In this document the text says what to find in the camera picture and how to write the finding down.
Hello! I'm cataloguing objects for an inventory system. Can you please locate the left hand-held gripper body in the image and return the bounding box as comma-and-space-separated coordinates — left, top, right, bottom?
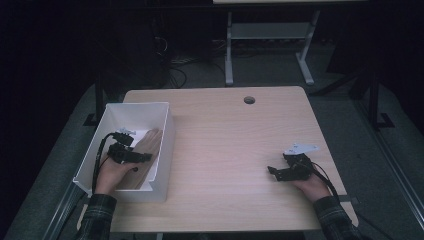
106, 127, 141, 165

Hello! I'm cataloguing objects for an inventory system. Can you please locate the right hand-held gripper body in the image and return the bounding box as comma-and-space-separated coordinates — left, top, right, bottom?
282, 142, 321, 182

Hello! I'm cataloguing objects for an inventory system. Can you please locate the white box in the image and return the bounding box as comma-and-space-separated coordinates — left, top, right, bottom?
72, 101, 177, 204

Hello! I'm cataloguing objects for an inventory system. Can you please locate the person's right hand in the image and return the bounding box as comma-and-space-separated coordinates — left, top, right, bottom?
292, 172, 333, 203

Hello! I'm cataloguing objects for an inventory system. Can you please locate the person's left hand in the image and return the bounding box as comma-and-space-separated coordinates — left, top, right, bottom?
94, 153, 140, 196

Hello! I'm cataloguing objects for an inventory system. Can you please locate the black metal stand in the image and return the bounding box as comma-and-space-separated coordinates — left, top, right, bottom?
365, 64, 396, 132
82, 64, 108, 128

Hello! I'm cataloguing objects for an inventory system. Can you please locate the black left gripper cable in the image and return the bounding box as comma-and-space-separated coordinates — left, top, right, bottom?
91, 132, 125, 195

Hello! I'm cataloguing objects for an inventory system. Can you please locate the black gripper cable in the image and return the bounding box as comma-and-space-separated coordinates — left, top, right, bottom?
308, 161, 389, 240
91, 132, 125, 195

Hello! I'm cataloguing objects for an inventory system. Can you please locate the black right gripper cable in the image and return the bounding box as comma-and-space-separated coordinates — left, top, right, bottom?
308, 161, 389, 240

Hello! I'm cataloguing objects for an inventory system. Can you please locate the aluminium floor rail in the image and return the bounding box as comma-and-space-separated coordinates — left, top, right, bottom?
352, 98, 424, 231
41, 181, 88, 240

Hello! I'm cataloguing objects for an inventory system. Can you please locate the tangle of floor cables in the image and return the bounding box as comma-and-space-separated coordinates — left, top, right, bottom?
151, 34, 228, 90

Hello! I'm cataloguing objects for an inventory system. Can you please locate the white metal desk frame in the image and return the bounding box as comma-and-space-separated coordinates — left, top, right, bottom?
224, 9, 322, 87

